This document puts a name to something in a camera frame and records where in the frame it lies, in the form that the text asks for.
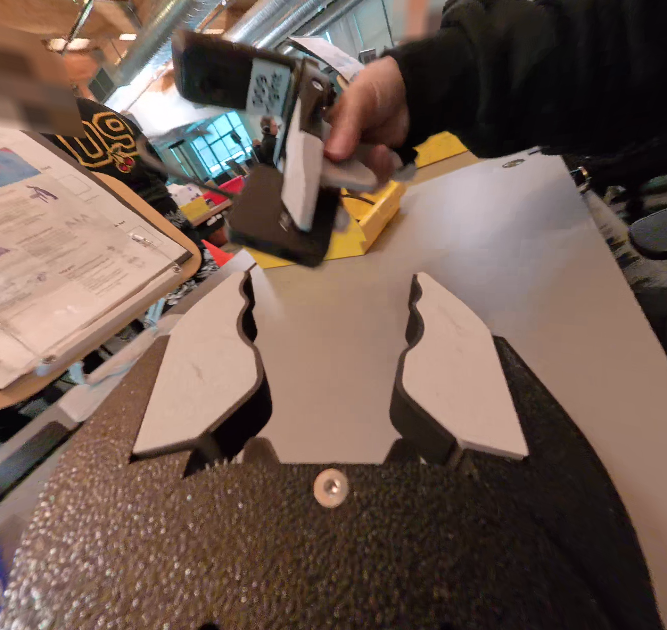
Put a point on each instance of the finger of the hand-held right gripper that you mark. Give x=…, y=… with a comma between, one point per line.
x=303, y=176

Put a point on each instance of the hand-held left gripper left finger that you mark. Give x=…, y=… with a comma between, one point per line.
x=203, y=369

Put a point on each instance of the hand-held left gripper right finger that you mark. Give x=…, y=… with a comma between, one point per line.
x=458, y=374

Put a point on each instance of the black silver switch box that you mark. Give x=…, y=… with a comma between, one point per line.
x=260, y=213

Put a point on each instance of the yellow plastic bin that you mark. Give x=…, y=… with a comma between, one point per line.
x=365, y=228

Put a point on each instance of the person's right forearm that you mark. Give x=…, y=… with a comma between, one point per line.
x=521, y=67

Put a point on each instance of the grey desk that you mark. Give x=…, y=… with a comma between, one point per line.
x=495, y=254

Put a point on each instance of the round metal desk grommet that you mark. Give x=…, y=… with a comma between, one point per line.
x=513, y=163

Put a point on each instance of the person's right hand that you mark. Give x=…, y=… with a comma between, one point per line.
x=370, y=109

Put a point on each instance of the red background bin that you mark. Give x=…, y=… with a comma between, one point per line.
x=216, y=196

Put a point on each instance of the red cone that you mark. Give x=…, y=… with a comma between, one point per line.
x=219, y=257

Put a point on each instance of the small yellow background bin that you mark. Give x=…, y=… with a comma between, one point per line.
x=194, y=209

